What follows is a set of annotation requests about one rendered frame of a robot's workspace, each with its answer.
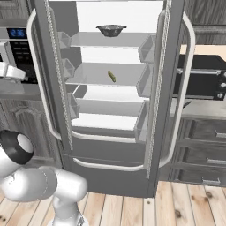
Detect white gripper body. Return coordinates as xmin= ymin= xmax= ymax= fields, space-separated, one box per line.
xmin=0 ymin=62 xmax=28 ymax=82

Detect fridge door with narrow bins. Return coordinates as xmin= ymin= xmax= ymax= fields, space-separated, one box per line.
xmin=29 ymin=0 xmax=81 ymax=152

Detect glass fridge shelf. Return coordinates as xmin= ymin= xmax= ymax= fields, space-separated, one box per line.
xmin=65 ymin=62 xmax=148 ymax=87
xmin=70 ymin=31 xmax=157 ymax=49
xmin=72 ymin=98 xmax=147 ymax=117

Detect yellow butter stick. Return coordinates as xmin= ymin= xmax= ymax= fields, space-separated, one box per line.
xmin=107 ymin=70 xmax=117 ymax=84

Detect grey fridge drawer front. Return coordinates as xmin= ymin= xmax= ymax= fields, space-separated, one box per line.
xmin=64 ymin=154 xmax=156 ymax=199
xmin=62 ymin=129 xmax=148 ymax=166

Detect grey steel fridge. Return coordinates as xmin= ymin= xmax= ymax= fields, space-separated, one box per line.
xmin=30 ymin=0 xmax=186 ymax=199

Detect fridge door with wide bins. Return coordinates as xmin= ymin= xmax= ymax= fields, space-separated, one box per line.
xmin=133 ymin=0 xmax=187 ymax=181

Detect black steel microwave oven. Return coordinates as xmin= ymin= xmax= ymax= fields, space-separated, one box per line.
xmin=0 ymin=26 xmax=40 ymax=87

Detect dark wooden cupboard door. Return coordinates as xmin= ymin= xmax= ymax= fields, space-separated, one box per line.
xmin=0 ymin=99 xmax=64 ymax=166

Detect white crisper drawer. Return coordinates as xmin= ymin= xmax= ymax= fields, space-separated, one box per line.
xmin=71 ymin=112 xmax=139 ymax=132

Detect dark grey bowl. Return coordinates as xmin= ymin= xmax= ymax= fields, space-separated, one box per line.
xmin=95 ymin=24 xmax=128 ymax=38

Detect black toaster oven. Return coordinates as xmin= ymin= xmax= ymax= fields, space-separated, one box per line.
xmin=172 ymin=54 xmax=226 ymax=102

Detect dark wooden drawer front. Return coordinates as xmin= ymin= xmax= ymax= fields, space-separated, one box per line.
xmin=179 ymin=143 xmax=226 ymax=170
xmin=176 ymin=169 xmax=226 ymax=188
xmin=186 ymin=118 xmax=226 ymax=143

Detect white curved door handle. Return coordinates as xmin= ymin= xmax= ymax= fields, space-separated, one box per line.
xmin=26 ymin=8 xmax=64 ymax=142
xmin=158 ymin=11 xmax=197 ymax=170

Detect dark wooden wall cupboards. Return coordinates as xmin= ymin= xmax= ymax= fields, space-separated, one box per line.
xmin=183 ymin=0 xmax=226 ymax=46
xmin=0 ymin=0 xmax=33 ymax=22

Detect white drawer handle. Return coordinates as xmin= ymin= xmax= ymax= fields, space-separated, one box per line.
xmin=72 ymin=157 xmax=146 ymax=173
xmin=71 ymin=130 xmax=138 ymax=145

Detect silver toaster oven handle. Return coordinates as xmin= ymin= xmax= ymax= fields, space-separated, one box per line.
xmin=176 ymin=67 xmax=222 ymax=77

